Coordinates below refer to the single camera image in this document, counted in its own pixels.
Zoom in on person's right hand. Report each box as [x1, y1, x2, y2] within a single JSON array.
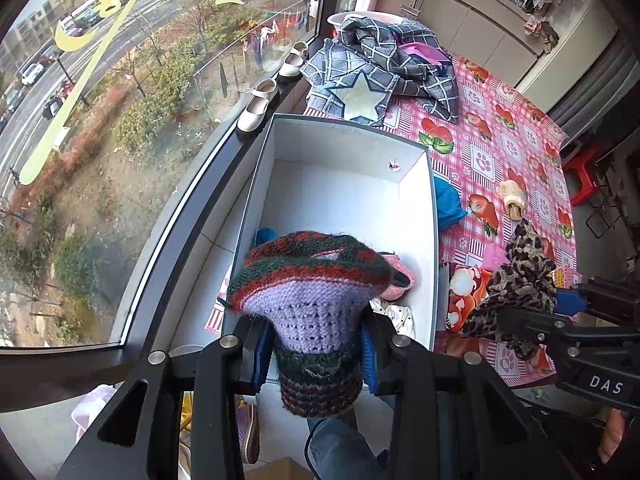
[[596, 406, 630, 465]]

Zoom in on pink strawberry print tablecloth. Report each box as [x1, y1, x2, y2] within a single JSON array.
[[202, 52, 583, 391]]

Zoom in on orange print tissue pack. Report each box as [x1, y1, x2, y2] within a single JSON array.
[[446, 265, 501, 333]]

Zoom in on white polka dot scrunchie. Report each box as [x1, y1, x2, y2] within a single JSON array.
[[370, 300, 416, 341]]

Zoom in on brown cardboard box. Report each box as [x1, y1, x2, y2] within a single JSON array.
[[244, 455, 313, 480]]

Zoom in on white cardboard box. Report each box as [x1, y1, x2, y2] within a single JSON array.
[[220, 112, 441, 396]]

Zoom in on denim cloth with star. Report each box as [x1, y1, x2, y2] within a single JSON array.
[[300, 40, 401, 126]]

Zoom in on purple striped slipper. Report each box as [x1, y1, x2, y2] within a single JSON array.
[[240, 400, 261, 465]]

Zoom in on long yellow window sticker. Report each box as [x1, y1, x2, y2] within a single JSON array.
[[20, 0, 146, 186]]

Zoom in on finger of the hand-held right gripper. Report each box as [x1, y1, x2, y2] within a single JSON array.
[[554, 276, 640, 325], [495, 307, 583, 358]]

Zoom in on cream beige sock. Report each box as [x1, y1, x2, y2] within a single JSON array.
[[500, 180, 528, 218]]

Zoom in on pink patterned tissue box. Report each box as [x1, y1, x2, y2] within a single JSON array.
[[550, 267, 583, 291]]

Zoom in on white plastic basin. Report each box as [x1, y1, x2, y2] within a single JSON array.
[[327, 10, 408, 31]]

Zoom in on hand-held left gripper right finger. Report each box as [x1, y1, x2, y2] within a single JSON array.
[[360, 305, 571, 480]]

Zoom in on red plastic stool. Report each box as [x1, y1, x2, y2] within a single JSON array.
[[562, 142, 603, 206]]

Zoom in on cream leather shoe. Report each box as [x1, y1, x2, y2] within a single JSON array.
[[236, 79, 278, 136], [277, 41, 308, 81]]

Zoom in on purple red green knitted hat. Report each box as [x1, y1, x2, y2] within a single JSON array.
[[225, 230, 396, 418]]

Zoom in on leopard print scrunchie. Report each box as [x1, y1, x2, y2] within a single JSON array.
[[460, 220, 558, 361]]

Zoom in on person's legs in jeans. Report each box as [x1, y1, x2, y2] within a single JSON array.
[[305, 412, 393, 480]]

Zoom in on yellow crescent window sticker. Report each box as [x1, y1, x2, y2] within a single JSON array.
[[52, 22, 108, 51]]

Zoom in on pale plastic bag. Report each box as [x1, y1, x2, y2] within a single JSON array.
[[70, 384, 123, 443]]

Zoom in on purple cloth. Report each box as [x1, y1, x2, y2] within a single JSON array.
[[397, 42, 448, 68]]

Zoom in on black wire rack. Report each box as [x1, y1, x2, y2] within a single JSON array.
[[585, 195, 628, 241]]

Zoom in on grey plaid cloth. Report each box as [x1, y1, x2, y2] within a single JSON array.
[[335, 16, 460, 123]]

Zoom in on pink and black knitted bootie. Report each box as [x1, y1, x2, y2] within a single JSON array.
[[370, 254, 416, 302]]

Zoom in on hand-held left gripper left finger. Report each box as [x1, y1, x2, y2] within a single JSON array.
[[55, 312, 275, 480]]

